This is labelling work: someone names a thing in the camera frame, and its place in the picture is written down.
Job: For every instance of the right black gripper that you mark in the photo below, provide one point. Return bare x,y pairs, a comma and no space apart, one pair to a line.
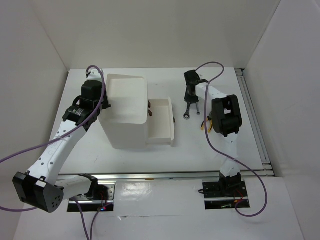
188,99

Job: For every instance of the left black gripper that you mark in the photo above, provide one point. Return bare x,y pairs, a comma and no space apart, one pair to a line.
106,105

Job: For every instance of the small silver wrench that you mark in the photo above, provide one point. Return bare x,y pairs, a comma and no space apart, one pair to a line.
197,108

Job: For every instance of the large ratchet wrench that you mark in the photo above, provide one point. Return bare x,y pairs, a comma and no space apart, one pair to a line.
186,115

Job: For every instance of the yellow handled pliers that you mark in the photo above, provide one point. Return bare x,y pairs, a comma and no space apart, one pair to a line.
207,124

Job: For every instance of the white bottom drawer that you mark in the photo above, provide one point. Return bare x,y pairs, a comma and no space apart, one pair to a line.
161,129

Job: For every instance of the white drawer cabinet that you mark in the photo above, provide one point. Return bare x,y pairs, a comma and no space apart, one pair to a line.
125,122

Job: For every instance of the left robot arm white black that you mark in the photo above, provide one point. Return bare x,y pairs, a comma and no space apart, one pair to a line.
39,186

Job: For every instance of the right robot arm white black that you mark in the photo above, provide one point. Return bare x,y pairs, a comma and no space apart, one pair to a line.
225,119

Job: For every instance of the aluminium front rail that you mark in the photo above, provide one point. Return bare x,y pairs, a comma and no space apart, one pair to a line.
155,176

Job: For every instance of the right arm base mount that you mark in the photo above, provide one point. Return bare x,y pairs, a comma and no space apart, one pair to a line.
224,194

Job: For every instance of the aluminium side rail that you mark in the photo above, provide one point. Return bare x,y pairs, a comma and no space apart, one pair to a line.
267,168

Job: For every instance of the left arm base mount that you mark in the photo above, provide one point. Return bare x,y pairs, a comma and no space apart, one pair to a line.
103,199

